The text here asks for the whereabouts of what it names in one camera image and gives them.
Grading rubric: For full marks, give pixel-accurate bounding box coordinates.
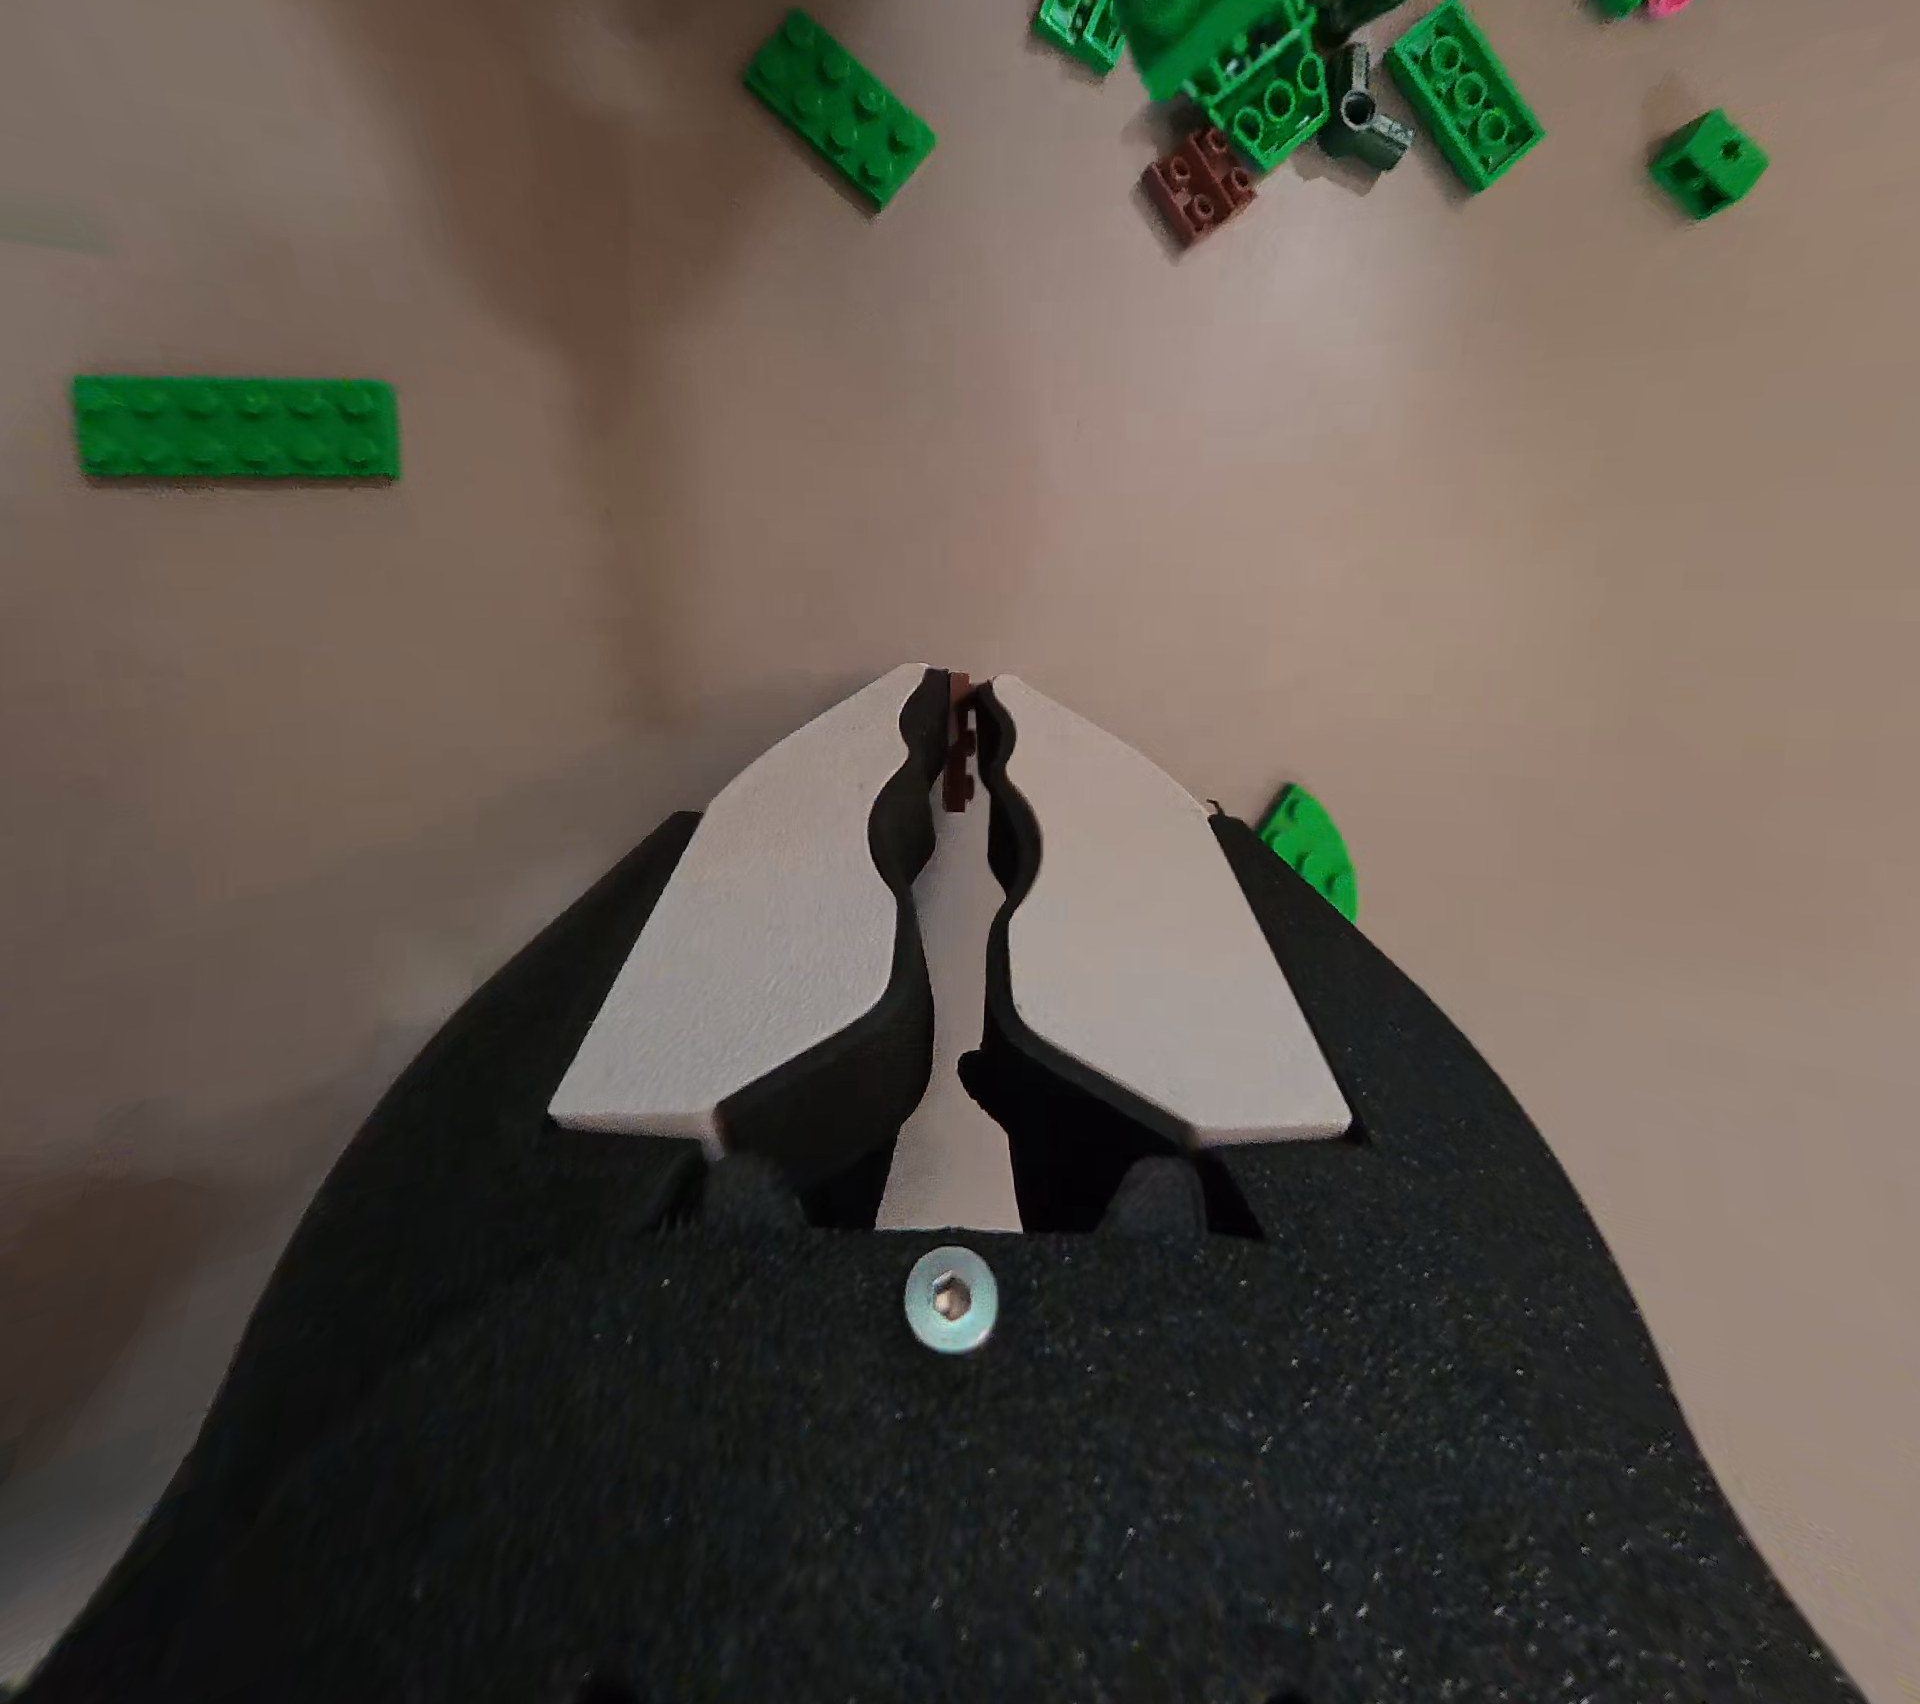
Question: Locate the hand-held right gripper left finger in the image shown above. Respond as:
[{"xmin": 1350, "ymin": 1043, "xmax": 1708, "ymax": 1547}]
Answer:
[{"xmin": 545, "ymin": 664, "xmax": 953, "ymax": 1229}]

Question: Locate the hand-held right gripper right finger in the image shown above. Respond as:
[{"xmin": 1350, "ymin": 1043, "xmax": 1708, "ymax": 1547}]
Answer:
[{"xmin": 960, "ymin": 671, "xmax": 1353, "ymax": 1236}]

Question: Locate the small brown lego piece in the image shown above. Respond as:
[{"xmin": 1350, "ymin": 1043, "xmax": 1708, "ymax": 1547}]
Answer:
[{"xmin": 939, "ymin": 667, "xmax": 987, "ymax": 815}]

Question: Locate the green round lego plate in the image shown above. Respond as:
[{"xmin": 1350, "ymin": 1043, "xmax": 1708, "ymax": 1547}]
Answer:
[{"xmin": 1254, "ymin": 779, "xmax": 1361, "ymax": 929}]

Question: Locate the long green lego plate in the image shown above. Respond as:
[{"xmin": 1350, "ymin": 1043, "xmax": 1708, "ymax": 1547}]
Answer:
[{"xmin": 70, "ymin": 372, "xmax": 404, "ymax": 485}]

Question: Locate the brown square lego plate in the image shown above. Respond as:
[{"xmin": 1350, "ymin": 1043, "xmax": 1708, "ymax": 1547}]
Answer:
[{"xmin": 1140, "ymin": 125, "xmax": 1261, "ymax": 250}]

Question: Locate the green lego plate studs up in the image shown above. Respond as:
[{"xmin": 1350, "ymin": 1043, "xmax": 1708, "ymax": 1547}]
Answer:
[{"xmin": 739, "ymin": 5, "xmax": 939, "ymax": 215}]

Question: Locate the green lego brick underside up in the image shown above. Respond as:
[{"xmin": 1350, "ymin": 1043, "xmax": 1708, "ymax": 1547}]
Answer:
[{"xmin": 1196, "ymin": 28, "xmax": 1332, "ymax": 176}]

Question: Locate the green lego plate underside up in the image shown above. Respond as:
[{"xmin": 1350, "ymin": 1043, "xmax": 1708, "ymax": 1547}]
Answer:
[
  {"xmin": 1033, "ymin": 0, "xmax": 1129, "ymax": 75},
  {"xmin": 1383, "ymin": 0, "xmax": 1548, "ymax": 196}
]

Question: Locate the green lego brick with hole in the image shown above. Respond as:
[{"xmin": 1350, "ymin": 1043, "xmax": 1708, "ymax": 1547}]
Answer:
[{"xmin": 1643, "ymin": 107, "xmax": 1770, "ymax": 222}]

